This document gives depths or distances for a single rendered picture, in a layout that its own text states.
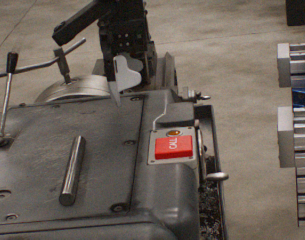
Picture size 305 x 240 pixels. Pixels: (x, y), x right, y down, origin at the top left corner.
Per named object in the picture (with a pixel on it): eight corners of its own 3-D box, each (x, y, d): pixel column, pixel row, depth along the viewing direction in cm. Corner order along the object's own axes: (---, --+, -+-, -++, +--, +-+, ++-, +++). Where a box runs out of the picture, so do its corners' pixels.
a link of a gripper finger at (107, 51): (115, 82, 119) (108, 31, 118) (105, 82, 119) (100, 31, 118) (117, 79, 124) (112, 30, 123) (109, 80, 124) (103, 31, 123)
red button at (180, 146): (193, 161, 108) (192, 149, 108) (155, 164, 109) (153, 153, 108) (192, 145, 114) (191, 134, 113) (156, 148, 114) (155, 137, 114)
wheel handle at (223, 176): (229, 182, 221) (228, 174, 220) (204, 184, 221) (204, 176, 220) (228, 178, 223) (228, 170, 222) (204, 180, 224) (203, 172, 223)
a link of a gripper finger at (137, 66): (146, 91, 130) (139, 50, 124) (115, 95, 130) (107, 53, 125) (146, 82, 132) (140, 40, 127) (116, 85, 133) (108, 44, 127)
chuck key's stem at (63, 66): (71, 92, 158) (56, 46, 154) (79, 92, 157) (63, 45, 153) (66, 96, 157) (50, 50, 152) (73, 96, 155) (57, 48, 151)
